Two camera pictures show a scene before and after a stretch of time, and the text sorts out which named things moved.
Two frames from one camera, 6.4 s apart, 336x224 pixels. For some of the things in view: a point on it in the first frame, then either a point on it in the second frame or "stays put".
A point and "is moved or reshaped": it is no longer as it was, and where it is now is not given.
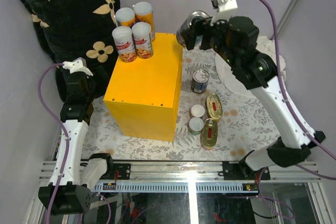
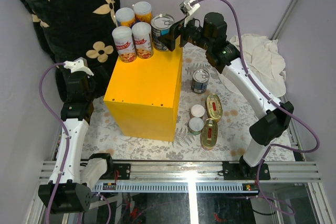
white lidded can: [142, 33] stays put
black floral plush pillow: [76, 13] stays put
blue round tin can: [184, 28] is moved or reshaped
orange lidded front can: [143, 12] stays put
